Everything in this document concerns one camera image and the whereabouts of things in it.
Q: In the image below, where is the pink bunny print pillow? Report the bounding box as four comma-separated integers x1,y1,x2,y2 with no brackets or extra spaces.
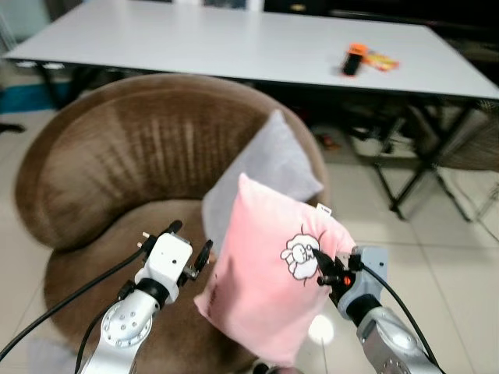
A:
193,173,356,368

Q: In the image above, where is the brown round sofa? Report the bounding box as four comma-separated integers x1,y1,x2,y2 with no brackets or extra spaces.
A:
14,72,332,374

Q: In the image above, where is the grey plush pillow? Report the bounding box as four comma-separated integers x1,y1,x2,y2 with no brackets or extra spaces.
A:
201,109,324,254

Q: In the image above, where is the white power strip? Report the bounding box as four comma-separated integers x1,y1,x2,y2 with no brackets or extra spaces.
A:
351,134,416,158

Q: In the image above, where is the brown wicker chair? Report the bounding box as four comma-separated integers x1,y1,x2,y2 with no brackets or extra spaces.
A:
435,100,499,174

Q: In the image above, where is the white folding table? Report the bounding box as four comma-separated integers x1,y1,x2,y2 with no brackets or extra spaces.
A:
2,0,499,221

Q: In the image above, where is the orange black handheld device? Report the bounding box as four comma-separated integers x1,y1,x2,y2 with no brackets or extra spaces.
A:
342,43,370,78

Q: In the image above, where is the orange yellow snack packet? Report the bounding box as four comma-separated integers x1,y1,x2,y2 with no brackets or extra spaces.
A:
365,49,401,73

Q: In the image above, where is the black low cabinet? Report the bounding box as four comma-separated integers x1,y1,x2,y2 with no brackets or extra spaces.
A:
264,0,499,40

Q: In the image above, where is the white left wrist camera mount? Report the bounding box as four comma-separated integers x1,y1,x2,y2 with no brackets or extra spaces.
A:
134,231,194,288

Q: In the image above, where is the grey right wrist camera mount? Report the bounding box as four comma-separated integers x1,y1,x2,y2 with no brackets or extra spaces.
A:
339,246,390,306

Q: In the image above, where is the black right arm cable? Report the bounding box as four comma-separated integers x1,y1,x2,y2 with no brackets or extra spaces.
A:
360,263,439,374

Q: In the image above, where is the long black left arm cable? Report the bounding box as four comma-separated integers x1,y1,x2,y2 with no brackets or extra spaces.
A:
0,248,149,359

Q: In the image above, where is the short black left arm cable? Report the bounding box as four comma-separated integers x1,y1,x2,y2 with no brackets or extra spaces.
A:
76,300,119,373

